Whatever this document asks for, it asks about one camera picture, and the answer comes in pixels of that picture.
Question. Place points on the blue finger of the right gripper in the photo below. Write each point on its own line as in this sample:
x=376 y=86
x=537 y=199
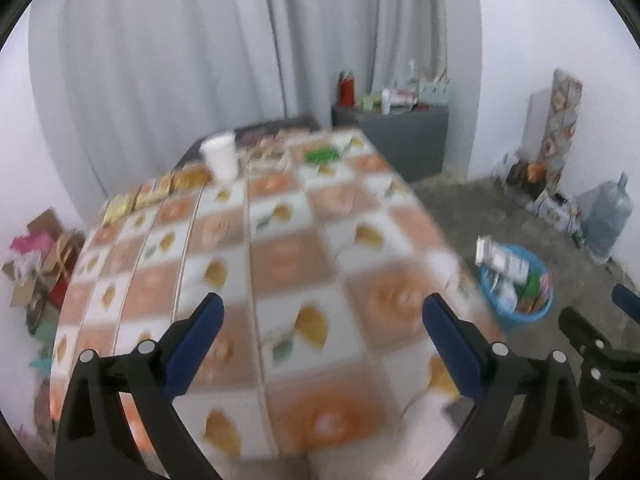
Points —
x=627 y=301

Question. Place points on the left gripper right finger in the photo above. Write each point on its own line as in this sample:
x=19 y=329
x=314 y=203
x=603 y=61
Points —
x=527 y=420

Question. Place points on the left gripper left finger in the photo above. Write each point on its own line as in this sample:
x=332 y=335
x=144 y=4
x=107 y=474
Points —
x=94 y=439

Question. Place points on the green snack bag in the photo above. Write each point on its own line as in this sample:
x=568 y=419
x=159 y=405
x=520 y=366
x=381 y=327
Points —
x=534 y=294

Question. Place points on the grey black box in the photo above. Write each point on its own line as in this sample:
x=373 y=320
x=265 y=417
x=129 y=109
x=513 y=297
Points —
x=501 y=260

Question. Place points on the blue trash basket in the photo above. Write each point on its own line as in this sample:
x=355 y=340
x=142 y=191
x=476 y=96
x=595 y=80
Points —
x=515 y=305

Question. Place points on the blue water jug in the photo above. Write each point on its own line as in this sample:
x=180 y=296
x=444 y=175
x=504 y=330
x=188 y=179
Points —
x=609 y=212

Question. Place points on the rolled patterned mat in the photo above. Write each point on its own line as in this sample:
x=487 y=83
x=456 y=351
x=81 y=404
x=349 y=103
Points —
x=560 y=127

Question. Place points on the yellow sachet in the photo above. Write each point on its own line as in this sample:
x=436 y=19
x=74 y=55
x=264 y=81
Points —
x=119 y=207

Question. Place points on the orange sachet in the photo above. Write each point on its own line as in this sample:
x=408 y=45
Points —
x=152 y=191

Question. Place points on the grey cabinet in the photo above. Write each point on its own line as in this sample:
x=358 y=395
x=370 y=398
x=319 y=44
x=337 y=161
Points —
x=412 y=142

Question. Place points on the gold sachet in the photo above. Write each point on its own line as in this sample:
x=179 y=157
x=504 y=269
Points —
x=191 y=176

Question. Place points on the patterned tablecloth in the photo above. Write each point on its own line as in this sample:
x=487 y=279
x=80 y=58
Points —
x=323 y=270

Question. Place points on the white paper cup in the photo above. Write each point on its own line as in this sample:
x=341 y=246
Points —
x=219 y=154

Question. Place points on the small green wrapper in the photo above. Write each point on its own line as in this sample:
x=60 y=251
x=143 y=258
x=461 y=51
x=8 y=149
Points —
x=323 y=156

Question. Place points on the red thermos bottle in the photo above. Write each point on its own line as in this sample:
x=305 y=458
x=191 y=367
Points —
x=346 y=89

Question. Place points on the grey curtain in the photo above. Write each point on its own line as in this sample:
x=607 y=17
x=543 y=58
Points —
x=124 y=87

